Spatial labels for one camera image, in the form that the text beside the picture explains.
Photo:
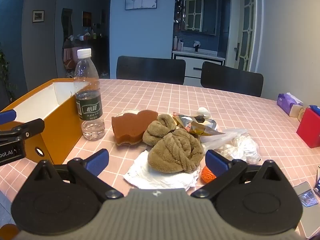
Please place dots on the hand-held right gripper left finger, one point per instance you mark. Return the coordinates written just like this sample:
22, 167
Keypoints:
98, 162

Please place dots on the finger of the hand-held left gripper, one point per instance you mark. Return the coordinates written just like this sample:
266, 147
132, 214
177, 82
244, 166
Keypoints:
27, 128
7, 117

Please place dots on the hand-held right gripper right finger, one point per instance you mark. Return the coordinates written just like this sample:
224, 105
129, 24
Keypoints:
216, 163

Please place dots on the orange cardboard box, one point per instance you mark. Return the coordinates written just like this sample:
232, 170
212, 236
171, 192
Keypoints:
62, 122

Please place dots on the large brown towel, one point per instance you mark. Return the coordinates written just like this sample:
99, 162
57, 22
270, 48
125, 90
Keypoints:
175, 152

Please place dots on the orange crochet piece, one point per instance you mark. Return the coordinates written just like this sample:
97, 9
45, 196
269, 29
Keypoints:
207, 175

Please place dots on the clear plastic pouch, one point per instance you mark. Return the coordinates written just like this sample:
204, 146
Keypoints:
217, 137

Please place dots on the clear plastic bag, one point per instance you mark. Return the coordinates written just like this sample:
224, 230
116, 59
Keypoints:
245, 147

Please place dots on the foil snack wrapper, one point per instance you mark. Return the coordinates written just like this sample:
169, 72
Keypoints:
197, 127

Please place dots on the white crumpled tissue paper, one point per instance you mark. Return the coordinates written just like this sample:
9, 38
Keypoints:
140, 173

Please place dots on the orange-brown sponge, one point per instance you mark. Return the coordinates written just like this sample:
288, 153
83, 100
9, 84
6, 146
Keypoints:
130, 127

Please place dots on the small white crumpled wad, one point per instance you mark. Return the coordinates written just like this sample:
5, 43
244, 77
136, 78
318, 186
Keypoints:
203, 111

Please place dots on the small brown towel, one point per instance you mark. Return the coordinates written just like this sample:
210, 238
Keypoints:
157, 130

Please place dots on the clear plastic water bottle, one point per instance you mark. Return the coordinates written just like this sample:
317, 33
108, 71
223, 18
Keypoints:
88, 80

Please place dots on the black chair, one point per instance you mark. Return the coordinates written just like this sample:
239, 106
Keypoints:
231, 80
150, 68

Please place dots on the purple tissue pack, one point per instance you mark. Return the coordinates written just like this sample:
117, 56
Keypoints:
285, 102

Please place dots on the small white box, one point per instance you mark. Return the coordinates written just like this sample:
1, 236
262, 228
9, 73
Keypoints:
295, 110

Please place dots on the silver laptop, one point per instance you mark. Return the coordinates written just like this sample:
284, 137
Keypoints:
307, 197

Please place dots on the red box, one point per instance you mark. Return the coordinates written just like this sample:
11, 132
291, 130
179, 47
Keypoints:
310, 130

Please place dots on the white vanity cabinet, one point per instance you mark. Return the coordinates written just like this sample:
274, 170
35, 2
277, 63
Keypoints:
192, 63

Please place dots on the dark sideboard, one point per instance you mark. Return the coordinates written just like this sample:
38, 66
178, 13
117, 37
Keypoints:
97, 52

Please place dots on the small framed picture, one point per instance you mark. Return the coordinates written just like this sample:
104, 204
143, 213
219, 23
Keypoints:
38, 16

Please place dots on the blue packet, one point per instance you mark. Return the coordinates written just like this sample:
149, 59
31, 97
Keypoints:
315, 109

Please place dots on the white cloth on faucet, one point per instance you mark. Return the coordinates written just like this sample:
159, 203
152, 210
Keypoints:
197, 44

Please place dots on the dark framed picture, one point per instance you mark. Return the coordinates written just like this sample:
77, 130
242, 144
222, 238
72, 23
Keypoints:
86, 19

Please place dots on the toiletry bottles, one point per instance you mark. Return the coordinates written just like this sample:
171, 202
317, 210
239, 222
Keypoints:
177, 43

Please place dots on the white panelled door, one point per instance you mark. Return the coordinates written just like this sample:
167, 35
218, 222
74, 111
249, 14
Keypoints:
246, 17

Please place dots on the bathroom mirror cabinet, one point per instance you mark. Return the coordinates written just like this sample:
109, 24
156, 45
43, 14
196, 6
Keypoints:
201, 13

